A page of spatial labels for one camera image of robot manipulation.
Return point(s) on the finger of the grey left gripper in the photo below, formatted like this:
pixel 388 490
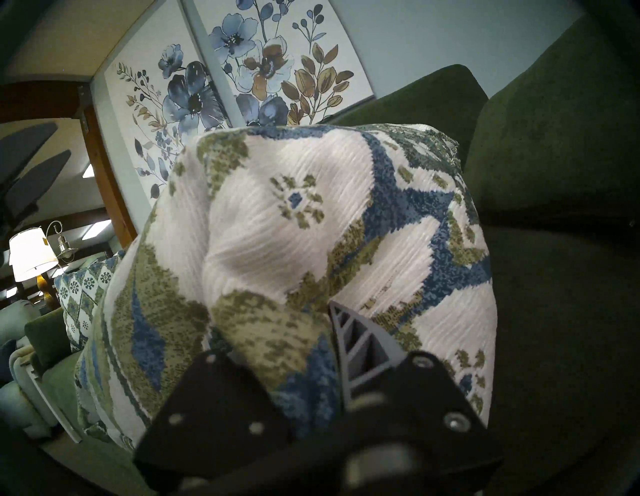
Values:
pixel 40 180
pixel 25 147

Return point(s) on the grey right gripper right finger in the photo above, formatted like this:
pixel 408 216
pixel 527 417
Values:
pixel 370 350

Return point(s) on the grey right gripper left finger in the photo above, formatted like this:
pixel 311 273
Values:
pixel 210 410

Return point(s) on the green blue patterned cushion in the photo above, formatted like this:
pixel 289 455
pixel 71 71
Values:
pixel 82 295
pixel 280 235

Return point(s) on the fluorescent ceiling light panel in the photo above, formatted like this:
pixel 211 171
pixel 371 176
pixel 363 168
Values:
pixel 89 171
pixel 97 229

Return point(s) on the metal lantern lamp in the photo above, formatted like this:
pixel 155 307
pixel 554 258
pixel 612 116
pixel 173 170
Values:
pixel 62 245

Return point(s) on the white shade table lamp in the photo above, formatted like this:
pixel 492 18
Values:
pixel 32 252

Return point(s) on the blue flower canvas painting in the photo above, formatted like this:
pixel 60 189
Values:
pixel 165 100

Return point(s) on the dark green fabric sofa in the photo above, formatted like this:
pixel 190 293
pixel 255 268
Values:
pixel 550 300

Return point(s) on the pale teal armchair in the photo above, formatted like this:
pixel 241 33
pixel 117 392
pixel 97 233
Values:
pixel 17 400

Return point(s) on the brown leaf flower canvas painting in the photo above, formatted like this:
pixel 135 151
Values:
pixel 280 65

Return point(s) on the brown wooden door frame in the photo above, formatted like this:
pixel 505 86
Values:
pixel 107 185

